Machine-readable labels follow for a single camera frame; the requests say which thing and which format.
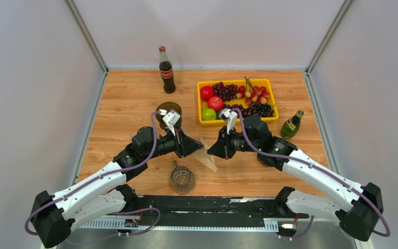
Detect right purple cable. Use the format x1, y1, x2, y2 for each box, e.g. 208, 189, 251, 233
231, 108, 391, 240

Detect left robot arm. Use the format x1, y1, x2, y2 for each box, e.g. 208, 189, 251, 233
26, 127, 204, 248

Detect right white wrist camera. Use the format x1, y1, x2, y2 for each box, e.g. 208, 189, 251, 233
218, 108, 238, 134

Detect red apple near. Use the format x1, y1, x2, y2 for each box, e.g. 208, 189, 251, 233
207, 96, 224, 113

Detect red apple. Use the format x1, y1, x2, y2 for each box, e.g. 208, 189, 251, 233
200, 86, 215, 102
207, 96, 224, 113

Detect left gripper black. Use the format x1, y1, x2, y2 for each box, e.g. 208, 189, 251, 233
144, 124, 204, 161

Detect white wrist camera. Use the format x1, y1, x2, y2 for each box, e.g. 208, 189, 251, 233
159, 109, 181, 135
218, 108, 238, 134

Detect cola glass bottle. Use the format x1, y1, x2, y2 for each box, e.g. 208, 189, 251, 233
159, 46, 176, 94

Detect ribbed glass mug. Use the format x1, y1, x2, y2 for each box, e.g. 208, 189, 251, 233
169, 160, 196, 195

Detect dark grape bunch near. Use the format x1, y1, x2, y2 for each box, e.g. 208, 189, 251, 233
223, 104, 275, 118

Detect red grape bunch far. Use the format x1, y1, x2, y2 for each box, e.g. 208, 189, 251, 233
212, 81, 239, 102

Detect red apple far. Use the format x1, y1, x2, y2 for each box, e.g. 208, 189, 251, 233
200, 86, 215, 102

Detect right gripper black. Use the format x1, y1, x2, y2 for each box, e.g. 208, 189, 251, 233
207, 124, 260, 160

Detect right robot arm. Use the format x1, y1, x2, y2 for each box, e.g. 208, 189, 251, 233
208, 109, 390, 241

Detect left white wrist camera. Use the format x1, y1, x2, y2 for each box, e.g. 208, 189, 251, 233
159, 109, 181, 135

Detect green glass bottle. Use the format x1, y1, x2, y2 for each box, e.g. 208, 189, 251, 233
280, 110, 304, 139

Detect light green apple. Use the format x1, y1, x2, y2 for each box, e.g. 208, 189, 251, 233
201, 108, 217, 121

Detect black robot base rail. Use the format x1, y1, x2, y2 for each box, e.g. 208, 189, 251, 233
86, 194, 309, 238

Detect yellow plastic fruit tray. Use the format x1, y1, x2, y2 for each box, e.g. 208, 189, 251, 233
197, 79, 279, 127

